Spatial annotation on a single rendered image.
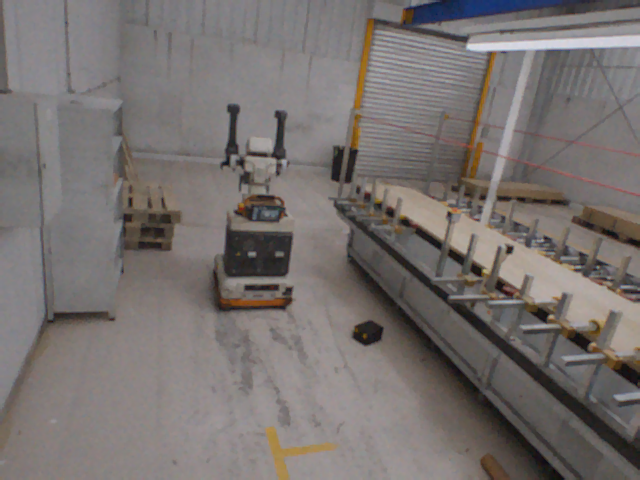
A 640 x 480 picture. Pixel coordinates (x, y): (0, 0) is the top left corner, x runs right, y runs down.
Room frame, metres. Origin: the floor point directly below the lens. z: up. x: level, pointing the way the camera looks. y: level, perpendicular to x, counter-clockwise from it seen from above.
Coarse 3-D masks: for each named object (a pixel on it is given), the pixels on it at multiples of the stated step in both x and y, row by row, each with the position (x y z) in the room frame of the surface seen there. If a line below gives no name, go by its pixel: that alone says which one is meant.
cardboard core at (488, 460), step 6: (486, 456) 2.04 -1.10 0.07; (492, 456) 2.05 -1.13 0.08; (486, 462) 2.01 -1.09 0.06; (492, 462) 2.00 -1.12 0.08; (486, 468) 1.99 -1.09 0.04; (492, 468) 1.97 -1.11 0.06; (498, 468) 1.96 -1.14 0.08; (492, 474) 1.95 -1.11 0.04; (498, 474) 1.93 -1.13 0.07; (504, 474) 1.92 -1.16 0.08
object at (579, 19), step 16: (560, 16) 2.97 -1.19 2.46; (576, 16) 2.86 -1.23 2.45; (592, 16) 2.75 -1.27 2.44; (608, 16) 2.66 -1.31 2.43; (624, 16) 2.57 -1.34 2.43; (464, 32) 3.84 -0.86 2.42; (480, 32) 3.69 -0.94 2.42; (496, 32) 3.58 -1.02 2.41; (528, 64) 4.07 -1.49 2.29; (512, 112) 4.08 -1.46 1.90; (512, 128) 4.08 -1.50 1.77; (496, 176) 4.07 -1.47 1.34
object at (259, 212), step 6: (252, 204) 3.38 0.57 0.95; (258, 204) 3.40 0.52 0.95; (264, 204) 3.42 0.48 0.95; (270, 204) 3.44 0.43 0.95; (276, 204) 3.46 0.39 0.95; (246, 210) 3.43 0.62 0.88; (252, 210) 3.40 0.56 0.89; (258, 210) 3.42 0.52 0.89; (264, 210) 3.43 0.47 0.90; (270, 210) 3.45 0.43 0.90; (276, 210) 3.46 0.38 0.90; (282, 210) 3.53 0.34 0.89; (252, 216) 3.43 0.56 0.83; (258, 216) 3.45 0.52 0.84; (264, 216) 3.46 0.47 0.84; (270, 216) 3.48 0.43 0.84; (276, 216) 3.49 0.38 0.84
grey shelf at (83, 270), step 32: (64, 96) 3.37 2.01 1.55; (96, 96) 3.72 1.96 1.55; (64, 128) 2.87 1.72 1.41; (96, 128) 2.93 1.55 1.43; (64, 160) 2.86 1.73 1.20; (96, 160) 2.93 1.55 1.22; (64, 192) 2.86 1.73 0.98; (96, 192) 2.93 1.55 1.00; (64, 224) 2.86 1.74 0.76; (96, 224) 2.93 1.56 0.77; (64, 256) 2.85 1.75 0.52; (96, 256) 2.92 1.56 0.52; (64, 288) 2.85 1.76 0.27; (96, 288) 2.92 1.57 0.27
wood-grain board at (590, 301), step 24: (408, 192) 4.96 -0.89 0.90; (408, 216) 3.90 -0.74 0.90; (432, 216) 4.03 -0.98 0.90; (456, 240) 3.38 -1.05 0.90; (480, 240) 3.48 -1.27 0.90; (504, 240) 3.58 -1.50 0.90; (480, 264) 2.91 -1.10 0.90; (504, 264) 2.97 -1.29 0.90; (528, 264) 3.05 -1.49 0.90; (552, 264) 3.13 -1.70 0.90; (552, 288) 2.64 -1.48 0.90; (576, 288) 2.71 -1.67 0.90; (600, 288) 2.77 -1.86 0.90; (552, 312) 2.30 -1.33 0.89; (576, 312) 2.32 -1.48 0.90; (600, 312) 2.37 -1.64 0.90; (624, 312) 2.43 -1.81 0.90; (624, 336) 2.11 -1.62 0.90
